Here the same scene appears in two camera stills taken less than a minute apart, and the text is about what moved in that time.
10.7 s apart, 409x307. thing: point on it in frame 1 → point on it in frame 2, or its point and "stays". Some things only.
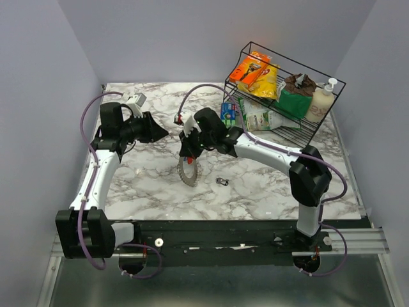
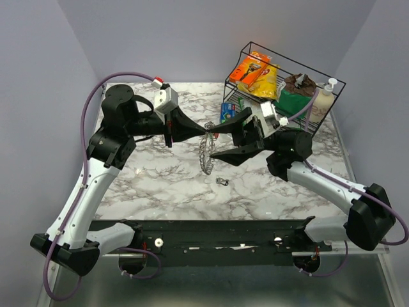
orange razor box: [250, 69] stays
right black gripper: [186, 149] → [248, 138]
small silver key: [221, 180] stays
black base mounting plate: [222, 242] stays
